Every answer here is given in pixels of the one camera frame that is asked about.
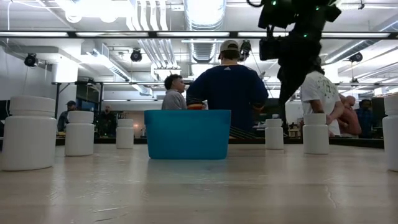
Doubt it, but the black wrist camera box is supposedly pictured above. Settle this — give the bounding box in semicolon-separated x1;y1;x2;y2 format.
259;26;280;62

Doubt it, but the round silver air duct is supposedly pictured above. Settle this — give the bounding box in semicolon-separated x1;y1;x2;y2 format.
183;0;228;63

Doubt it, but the black overhead frame bar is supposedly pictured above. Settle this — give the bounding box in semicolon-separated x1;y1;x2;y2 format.
0;30;398;40

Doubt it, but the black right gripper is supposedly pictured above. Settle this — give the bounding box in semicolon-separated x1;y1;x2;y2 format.
277;29;323;106

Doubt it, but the black table edge rail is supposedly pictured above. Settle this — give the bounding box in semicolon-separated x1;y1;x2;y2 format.
55;137;385;149

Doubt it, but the large white pill bottle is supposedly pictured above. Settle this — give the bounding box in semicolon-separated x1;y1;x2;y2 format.
1;95;58;171
382;95;398;172

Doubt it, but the black background frame stand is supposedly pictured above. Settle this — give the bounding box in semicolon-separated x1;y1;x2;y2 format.
51;81;105;121

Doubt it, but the person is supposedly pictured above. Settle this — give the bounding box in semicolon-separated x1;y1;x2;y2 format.
161;73;188;111
337;95;363;138
355;98;374;139
185;39;269;139
98;105;118;138
300;55;345;138
57;100;78;132

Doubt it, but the blue plastic basket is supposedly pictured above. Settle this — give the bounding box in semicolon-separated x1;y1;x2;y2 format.
144;109;232;161

